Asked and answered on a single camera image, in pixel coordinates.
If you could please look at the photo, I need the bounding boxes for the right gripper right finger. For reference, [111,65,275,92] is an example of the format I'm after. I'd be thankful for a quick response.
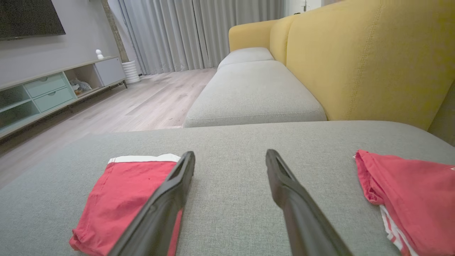
[266,149,353,256]

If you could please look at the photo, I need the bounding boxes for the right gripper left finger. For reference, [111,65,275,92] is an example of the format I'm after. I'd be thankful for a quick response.
[108,151,196,256]

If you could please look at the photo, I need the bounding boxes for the red shorts with white trim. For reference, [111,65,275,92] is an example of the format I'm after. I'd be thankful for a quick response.
[68,153,186,256]

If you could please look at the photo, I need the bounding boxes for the red white sports jersey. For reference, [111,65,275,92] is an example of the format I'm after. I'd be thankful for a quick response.
[353,149,455,256]

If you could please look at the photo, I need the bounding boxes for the large grey sofa seat cushion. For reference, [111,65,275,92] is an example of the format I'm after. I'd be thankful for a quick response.
[0,120,455,256]

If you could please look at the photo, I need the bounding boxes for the medium grey sofa seat cushion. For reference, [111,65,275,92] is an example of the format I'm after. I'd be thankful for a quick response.
[183,60,327,128]

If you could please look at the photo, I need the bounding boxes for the white ribbed round bin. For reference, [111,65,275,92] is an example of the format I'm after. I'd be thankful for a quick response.
[121,60,141,85]

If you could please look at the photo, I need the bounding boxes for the clutter on cabinet shelf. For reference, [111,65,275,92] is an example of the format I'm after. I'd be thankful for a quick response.
[69,79,92,96]

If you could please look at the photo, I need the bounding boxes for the grey cabinet door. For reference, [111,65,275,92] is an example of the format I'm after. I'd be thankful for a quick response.
[94,57,126,87]

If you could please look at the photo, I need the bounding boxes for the teal cabinet drawer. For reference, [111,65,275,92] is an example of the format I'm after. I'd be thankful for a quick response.
[24,73,68,98]
[33,86,75,113]

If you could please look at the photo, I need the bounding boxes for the long low TV cabinet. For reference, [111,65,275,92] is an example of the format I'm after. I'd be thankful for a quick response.
[0,56,127,140]

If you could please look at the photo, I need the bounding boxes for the wide yellow sofa backrest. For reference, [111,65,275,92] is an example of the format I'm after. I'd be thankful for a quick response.
[286,0,455,131]

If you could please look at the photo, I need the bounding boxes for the small grey sofa seat cushion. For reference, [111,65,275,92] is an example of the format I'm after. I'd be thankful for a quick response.
[217,47,275,70]

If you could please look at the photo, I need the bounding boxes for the narrow yellow sofa backrest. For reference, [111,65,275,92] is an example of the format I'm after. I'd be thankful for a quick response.
[269,16,296,66]

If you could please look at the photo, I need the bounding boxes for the grey pleated curtain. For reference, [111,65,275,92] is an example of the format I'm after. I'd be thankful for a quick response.
[108,0,285,75]

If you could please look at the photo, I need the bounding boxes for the yellow sofa end backrest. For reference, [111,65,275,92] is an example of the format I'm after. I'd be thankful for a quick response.
[228,20,278,53]

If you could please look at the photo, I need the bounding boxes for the black wall television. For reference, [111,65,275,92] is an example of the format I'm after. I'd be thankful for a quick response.
[0,0,66,41]

